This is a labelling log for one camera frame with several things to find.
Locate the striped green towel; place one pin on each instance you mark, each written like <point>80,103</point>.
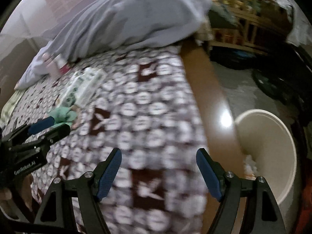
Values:
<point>8,109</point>

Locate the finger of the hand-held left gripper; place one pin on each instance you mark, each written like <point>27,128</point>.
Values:
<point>56,132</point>
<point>41,125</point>

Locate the dark bag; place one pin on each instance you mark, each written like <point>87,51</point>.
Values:
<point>231,58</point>

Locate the red orange cloth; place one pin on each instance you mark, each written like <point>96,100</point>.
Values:
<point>307,204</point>

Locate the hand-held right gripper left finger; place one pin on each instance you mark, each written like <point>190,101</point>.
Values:
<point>109,173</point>

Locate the cream plastic bin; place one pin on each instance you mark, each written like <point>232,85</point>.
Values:
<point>268,139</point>

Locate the grey blue quilt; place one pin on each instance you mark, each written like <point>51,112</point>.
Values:
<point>134,17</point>

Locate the white bottle pink base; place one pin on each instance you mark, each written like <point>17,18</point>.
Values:
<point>63,64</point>

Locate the wooden crib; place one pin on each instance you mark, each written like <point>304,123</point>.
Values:
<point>248,17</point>

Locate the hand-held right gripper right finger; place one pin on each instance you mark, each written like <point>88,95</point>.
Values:
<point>209,173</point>

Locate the black floor fan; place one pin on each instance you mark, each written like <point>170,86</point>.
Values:
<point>275,87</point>

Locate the white hanging cloth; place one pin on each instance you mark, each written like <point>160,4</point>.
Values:
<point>299,24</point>

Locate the brown wooden bed frame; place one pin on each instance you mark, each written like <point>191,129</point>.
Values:
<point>209,90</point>

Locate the green white tissue pack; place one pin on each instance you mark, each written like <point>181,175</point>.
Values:
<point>72,91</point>
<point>91,85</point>

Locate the dark green cloth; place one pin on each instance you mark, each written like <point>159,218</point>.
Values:
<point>220,17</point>

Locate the printed brown white blanket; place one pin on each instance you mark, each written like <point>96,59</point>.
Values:
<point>146,114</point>

